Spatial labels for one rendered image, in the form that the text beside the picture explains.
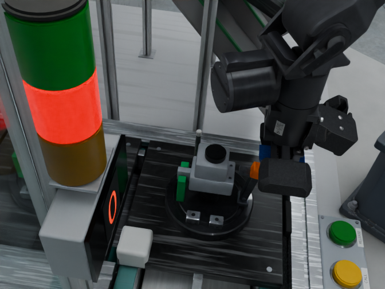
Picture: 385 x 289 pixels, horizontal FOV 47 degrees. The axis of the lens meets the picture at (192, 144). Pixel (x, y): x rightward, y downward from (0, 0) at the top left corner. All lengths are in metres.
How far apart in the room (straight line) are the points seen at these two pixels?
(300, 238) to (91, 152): 0.45
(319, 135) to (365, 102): 0.61
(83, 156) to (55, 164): 0.02
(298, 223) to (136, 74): 0.58
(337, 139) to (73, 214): 0.33
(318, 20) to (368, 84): 0.79
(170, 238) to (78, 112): 0.40
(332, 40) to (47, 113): 0.28
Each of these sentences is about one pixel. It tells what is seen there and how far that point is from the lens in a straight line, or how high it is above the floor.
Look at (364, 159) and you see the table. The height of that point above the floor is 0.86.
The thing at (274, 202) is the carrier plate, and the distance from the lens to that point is 0.74.
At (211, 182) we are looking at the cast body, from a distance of 0.64.
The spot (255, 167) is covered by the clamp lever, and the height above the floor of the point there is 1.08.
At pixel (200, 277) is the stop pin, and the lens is 0.65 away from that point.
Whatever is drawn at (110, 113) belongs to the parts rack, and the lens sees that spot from 0.88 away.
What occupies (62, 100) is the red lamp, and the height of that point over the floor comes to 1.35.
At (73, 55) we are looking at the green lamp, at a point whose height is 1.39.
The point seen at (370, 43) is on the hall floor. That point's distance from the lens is 3.13.
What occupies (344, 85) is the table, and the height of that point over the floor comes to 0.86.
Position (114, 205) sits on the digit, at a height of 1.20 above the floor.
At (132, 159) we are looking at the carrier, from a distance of 0.77.
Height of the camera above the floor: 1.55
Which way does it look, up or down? 47 degrees down
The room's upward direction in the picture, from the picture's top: 6 degrees clockwise
